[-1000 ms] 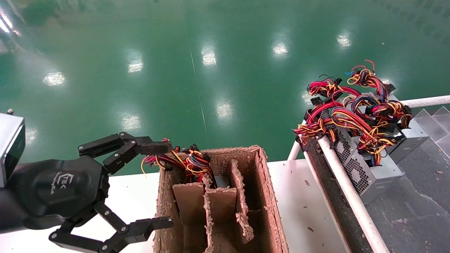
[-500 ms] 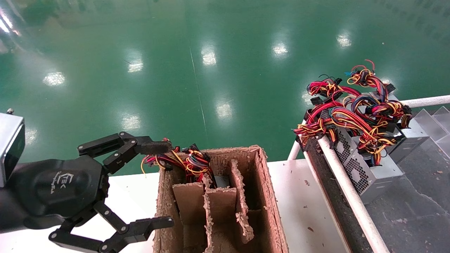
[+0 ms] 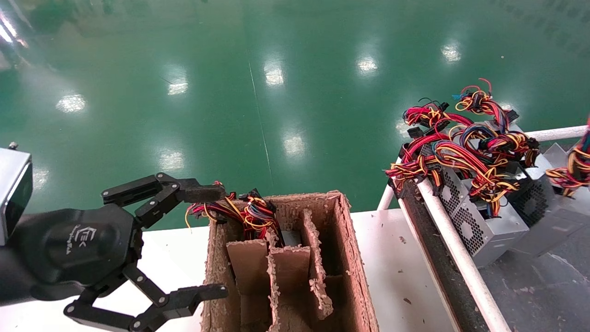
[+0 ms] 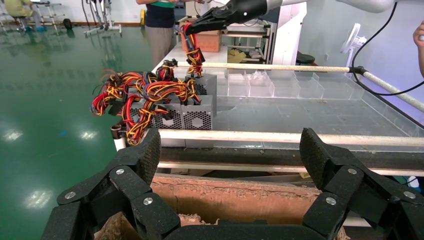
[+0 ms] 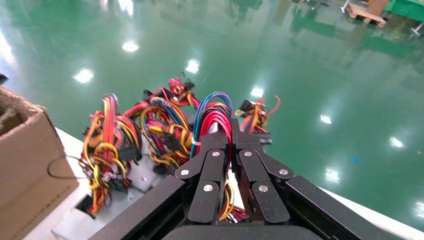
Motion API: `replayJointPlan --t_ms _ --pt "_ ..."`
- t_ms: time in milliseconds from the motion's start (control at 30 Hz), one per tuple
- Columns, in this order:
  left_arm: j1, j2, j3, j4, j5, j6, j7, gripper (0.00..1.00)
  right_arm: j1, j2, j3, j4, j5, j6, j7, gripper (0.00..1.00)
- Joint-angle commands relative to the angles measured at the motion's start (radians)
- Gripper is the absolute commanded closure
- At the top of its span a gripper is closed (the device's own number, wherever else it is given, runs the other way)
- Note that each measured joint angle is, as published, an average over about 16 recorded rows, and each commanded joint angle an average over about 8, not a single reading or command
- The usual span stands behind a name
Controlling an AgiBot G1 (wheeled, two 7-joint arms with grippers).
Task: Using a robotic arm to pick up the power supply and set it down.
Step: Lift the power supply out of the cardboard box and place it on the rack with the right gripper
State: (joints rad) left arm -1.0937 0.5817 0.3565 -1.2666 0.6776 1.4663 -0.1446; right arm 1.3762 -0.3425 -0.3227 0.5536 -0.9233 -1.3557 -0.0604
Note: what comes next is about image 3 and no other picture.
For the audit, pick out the long cardboard divider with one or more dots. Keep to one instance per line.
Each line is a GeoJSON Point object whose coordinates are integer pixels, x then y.
{"type": "Point", "coordinates": [274, 304]}
{"type": "Point", "coordinates": [315, 258]}

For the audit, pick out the short cardboard cross divider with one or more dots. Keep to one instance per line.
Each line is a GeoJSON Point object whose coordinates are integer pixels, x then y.
{"type": "Point", "coordinates": [249, 267]}

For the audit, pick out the brown cardboard box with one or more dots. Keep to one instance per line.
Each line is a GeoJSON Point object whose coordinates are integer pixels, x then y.
{"type": "Point", "coordinates": [350, 258]}

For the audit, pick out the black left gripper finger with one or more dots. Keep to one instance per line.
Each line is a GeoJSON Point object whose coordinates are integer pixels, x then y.
{"type": "Point", "coordinates": [198, 192]}
{"type": "Point", "coordinates": [198, 295]}

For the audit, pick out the black rubber strip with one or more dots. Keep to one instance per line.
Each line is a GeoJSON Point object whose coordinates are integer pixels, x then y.
{"type": "Point", "coordinates": [438, 258]}

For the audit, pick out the long white pipe rail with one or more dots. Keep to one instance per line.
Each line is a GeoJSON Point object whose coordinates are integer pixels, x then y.
{"type": "Point", "coordinates": [461, 258]}

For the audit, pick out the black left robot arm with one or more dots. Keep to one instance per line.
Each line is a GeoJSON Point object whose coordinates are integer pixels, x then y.
{"type": "Point", "coordinates": [11, 281]}

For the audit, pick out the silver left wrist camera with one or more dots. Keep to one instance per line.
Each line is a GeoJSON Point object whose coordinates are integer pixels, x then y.
{"type": "Point", "coordinates": [14, 193]}

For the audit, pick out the short white pipe rail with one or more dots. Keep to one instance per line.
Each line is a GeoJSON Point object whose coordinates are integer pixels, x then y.
{"type": "Point", "coordinates": [386, 199]}

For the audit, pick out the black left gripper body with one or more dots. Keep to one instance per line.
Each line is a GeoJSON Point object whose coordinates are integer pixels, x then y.
{"type": "Point", "coordinates": [69, 249]}

